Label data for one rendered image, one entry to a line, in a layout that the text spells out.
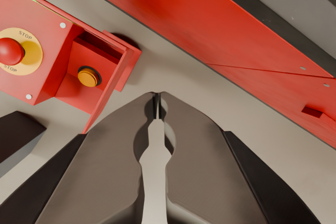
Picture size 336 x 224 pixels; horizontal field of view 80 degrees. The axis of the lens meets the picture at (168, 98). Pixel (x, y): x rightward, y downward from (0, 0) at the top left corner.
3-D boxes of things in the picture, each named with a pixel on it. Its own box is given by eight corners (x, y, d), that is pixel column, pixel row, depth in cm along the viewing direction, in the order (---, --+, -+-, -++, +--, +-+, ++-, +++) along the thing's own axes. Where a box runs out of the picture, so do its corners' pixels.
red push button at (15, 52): (2, 56, 32) (-16, 57, 28) (12, 34, 31) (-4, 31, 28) (27, 69, 33) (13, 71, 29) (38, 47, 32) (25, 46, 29)
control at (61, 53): (14, 69, 43) (-77, 79, 25) (46, 0, 41) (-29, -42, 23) (101, 112, 47) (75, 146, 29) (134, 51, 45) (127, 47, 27)
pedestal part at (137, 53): (86, 74, 108) (79, 76, 96) (108, 32, 105) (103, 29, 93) (120, 91, 112) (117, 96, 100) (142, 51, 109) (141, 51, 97)
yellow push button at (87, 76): (81, 75, 41) (75, 81, 39) (85, 61, 38) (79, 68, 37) (98, 84, 42) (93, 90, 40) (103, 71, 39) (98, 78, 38)
